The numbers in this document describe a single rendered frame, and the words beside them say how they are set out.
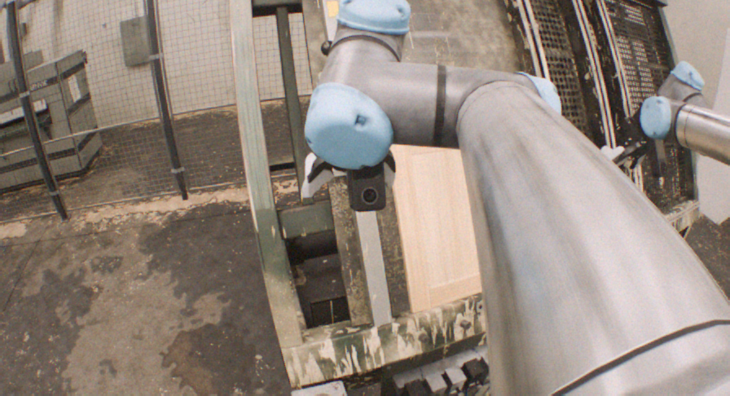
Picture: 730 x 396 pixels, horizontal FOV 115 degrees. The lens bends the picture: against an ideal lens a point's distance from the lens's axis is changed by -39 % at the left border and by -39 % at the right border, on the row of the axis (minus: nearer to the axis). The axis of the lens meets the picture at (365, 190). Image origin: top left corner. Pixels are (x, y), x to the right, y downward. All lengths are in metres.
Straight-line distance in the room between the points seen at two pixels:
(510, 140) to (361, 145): 0.16
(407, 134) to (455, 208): 0.75
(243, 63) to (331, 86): 0.64
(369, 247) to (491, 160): 0.79
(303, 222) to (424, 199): 0.32
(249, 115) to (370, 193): 0.50
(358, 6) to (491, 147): 0.23
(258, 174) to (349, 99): 0.61
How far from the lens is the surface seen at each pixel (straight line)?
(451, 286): 1.08
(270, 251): 0.89
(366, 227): 0.93
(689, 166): 2.28
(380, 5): 0.38
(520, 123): 0.18
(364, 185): 0.48
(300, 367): 0.99
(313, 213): 0.98
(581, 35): 1.51
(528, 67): 1.27
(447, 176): 1.04
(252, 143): 0.89
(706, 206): 4.71
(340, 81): 0.31
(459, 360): 1.16
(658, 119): 0.68
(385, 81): 0.31
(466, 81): 0.31
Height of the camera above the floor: 1.69
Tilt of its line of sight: 31 degrees down
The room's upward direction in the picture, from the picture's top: straight up
